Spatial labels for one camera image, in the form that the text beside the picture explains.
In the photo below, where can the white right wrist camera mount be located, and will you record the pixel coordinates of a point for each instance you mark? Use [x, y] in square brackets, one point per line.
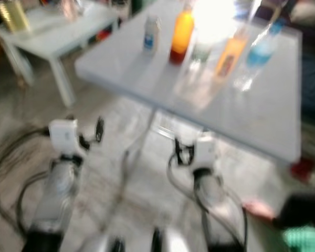
[206, 151]

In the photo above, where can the green blurred object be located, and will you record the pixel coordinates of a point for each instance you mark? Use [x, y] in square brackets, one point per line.
[304, 240]

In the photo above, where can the gold metal can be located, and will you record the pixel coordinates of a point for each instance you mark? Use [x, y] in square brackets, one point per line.
[16, 16]

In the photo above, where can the grey robot right leg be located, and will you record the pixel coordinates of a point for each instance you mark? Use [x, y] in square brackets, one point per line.
[176, 242]

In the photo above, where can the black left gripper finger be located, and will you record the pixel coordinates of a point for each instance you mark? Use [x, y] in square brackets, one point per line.
[100, 129]

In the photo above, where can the small white bottle blue label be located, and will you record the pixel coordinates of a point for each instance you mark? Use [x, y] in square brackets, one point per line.
[151, 35]

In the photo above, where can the orange juice bottle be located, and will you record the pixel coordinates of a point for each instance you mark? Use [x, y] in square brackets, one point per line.
[182, 31]

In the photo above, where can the water bottle blue label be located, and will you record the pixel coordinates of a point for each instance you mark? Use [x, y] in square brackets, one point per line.
[260, 55]

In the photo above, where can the red object on floor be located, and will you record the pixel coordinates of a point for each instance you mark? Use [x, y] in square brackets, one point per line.
[303, 169]

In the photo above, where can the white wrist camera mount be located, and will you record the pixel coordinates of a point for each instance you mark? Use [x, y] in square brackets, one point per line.
[63, 136]
[206, 151]

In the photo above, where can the black blurred object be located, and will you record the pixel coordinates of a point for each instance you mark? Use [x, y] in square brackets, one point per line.
[302, 210]

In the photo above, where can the grey robot left leg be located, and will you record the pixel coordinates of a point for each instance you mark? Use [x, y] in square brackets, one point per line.
[100, 245]

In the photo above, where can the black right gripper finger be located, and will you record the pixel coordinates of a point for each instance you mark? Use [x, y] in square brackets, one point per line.
[178, 147]

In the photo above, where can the clear bottle orange label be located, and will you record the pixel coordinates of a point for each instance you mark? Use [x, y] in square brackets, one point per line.
[230, 55]

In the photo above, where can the small white side table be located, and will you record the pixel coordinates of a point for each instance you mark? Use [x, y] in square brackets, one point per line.
[63, 31]

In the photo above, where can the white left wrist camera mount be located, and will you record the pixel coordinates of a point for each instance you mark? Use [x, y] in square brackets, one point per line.
[63, 136]

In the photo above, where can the grey robot leg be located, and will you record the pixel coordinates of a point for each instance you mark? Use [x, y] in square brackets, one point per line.
[100, 245]
[176, 242]

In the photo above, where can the pink blurred object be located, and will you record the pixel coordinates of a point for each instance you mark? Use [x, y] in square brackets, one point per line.
[260, 210]

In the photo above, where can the white folding table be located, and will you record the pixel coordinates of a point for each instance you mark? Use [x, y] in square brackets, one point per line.
[257, 115]

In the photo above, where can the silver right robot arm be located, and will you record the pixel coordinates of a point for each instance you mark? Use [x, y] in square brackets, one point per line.
[210, 191]

